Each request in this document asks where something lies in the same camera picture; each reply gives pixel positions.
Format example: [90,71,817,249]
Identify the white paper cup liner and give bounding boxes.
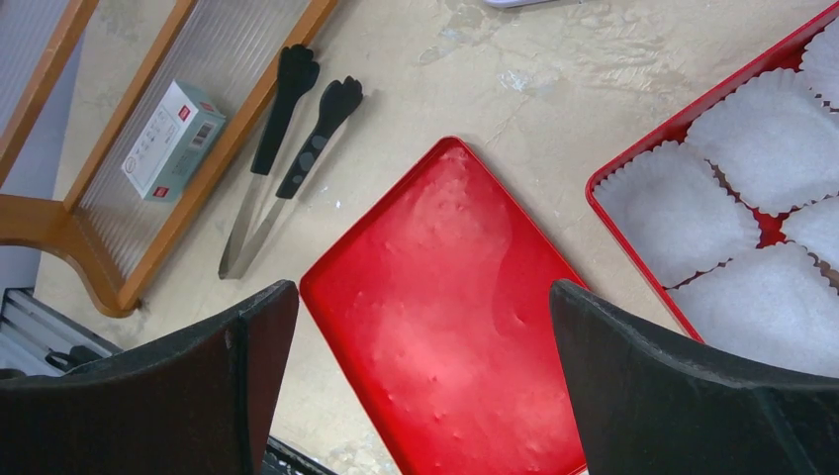
[669,243,838,377]
[686,68,838,216]
[782,197,838,271]
[594,142,761,288]
[800,20,838,109]

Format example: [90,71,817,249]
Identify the black handled metal tongs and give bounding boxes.
[218,44,364,281]

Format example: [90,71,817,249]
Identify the small white teal box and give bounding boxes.
[122,80,227,202]

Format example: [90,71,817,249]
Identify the red chocolate box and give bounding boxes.
[585,2,838,342]

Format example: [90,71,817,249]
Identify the orange wooden shelf rack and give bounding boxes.
[1,1,334,318]

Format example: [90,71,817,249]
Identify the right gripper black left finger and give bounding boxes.
[1,280,299,474]

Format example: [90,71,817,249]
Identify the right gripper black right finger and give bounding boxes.
[549,279,838,474]

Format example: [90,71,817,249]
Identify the red box lid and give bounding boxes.
[300,137,586,474]

